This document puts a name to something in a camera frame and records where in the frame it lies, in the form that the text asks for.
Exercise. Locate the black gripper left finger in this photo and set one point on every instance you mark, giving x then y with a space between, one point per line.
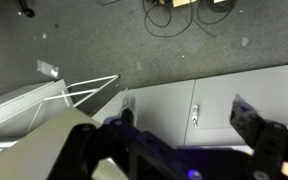
128 113

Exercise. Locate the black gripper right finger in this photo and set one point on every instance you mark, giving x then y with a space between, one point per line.
250 123

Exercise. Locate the white two-door cabinet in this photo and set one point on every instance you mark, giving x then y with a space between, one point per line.
224 100

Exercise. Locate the metal cabinet door lock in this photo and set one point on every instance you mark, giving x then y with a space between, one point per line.
195 115

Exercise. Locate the beige filing cabinet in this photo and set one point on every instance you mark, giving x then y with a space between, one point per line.
34 146

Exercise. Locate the beige filing cabinet drawer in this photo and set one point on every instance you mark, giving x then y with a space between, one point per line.
14 103

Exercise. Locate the white paper scrap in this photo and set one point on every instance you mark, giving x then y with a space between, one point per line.
245 41

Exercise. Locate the clear plastic scrap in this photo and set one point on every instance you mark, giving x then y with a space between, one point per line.
47 68

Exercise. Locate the cardboard box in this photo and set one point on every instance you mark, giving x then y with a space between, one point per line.
183 2

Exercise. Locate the black stand foot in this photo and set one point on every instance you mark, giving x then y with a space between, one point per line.
25 9

